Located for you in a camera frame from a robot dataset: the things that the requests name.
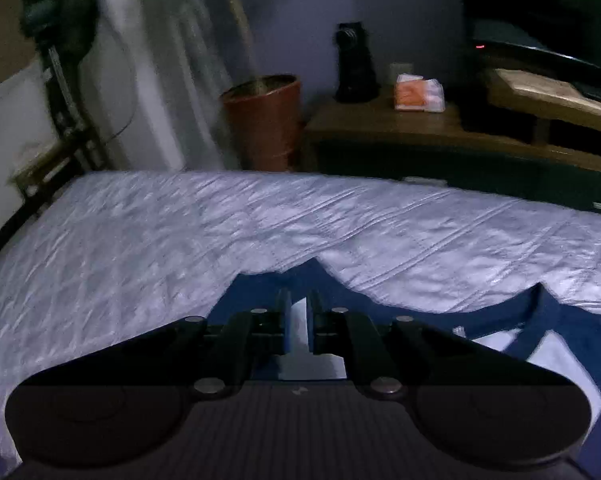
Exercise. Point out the black standing fan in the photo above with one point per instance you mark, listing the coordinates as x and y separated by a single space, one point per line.
64 32

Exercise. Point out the potted tree in red pot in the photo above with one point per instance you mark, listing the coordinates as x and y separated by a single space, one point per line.
263 112

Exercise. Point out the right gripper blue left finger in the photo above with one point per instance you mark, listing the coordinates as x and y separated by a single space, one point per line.
283 311

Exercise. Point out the wooden TV stand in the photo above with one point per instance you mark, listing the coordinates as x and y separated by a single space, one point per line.
506 145

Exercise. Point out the orange tissue box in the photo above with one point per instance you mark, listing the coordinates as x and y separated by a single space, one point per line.
416 94

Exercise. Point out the large black television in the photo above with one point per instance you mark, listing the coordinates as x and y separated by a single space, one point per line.
560 39

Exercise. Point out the blue raglan graphic shirt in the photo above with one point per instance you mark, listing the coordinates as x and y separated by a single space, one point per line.
532 326

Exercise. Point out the dark wooden chair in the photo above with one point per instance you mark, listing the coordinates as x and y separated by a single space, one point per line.
55 159

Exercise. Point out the black speaker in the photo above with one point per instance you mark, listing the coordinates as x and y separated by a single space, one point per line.
357 80

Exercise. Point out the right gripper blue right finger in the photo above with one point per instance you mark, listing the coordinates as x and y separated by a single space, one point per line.
314 322

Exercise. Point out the grey curtain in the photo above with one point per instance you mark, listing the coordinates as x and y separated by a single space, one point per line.
193 77

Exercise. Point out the white wall socket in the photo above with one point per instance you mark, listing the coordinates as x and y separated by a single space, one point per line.
396 69

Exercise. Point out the silver quilted bedspread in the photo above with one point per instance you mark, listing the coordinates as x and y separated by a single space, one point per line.
122 253

